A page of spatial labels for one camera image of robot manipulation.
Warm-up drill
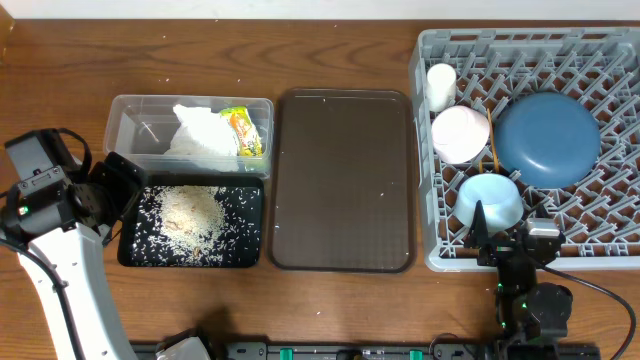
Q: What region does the light blue small bowl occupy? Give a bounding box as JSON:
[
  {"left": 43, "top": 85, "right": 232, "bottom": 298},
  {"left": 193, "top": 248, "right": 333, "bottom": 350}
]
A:
[{"left": 453, "top": 173, "right": 524, "bottom": 233}]

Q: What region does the grey dishwasher rack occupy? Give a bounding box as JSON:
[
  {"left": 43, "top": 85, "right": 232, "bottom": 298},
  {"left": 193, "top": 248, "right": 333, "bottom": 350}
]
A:
[{"left": 409, "top": 28, "right": 639, "bottom": 272}]

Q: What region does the dark blue plate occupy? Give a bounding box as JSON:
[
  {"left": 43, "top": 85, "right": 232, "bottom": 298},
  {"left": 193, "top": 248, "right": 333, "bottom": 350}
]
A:
[{"left": 494, "top": 92, "right": 601, "bottom": 189}]

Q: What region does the pile of rice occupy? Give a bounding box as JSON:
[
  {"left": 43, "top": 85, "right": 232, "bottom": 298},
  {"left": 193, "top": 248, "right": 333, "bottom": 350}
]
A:
[{"left": 132, "top": 184, "right": 262, "bottom": 266}]

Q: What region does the white napkin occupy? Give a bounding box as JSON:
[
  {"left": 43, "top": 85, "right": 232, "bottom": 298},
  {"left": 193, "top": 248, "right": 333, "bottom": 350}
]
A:
[{"left": 164, "top": 105, "right": 240, "bottom": 172}]

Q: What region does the yellow green snack wrapper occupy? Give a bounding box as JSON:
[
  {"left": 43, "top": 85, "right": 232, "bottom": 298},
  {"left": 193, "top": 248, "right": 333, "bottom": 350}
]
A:
[{"left": 220, "top": 106, "right": 263, "bottom": 157}]

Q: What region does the cream cup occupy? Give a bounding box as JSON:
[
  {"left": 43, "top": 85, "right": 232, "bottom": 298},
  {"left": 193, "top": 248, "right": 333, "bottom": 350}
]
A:
[{"left": 426, "top": 63, "right": 457, "bottom": 113}]

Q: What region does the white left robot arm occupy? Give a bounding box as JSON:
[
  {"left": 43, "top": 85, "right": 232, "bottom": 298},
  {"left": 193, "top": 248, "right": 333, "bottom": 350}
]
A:
[{"left": 1, "top": 152, "right": 144, "bottom": 359}]

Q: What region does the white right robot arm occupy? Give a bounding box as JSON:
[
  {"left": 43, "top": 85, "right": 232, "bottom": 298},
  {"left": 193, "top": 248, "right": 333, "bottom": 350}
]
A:
[{"left": 464, "top": 201, "right": 573, "bottom": 360}]

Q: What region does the black tray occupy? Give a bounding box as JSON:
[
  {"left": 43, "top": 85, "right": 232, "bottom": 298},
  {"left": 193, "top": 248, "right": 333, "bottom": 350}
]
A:
[{"left": 116, "top": 174, "right": 265, "bottom": 269}]

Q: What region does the clear plastic bin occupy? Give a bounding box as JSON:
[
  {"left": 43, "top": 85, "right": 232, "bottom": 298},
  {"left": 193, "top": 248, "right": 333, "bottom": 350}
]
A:
[{"left": 104, "top": 95, "right": 274, "bottom": 178}]

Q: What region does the brown serving tray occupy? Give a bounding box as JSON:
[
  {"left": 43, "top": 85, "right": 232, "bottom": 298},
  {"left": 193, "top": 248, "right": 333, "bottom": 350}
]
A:
[{"left": 267, "top": 88, "right": 417, "bottom": 274}]

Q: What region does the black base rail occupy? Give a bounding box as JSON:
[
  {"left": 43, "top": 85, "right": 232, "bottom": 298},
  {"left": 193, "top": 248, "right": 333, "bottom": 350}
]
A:
[{"left": 131, "top": 342, "right": 601, "bottom": 360}]

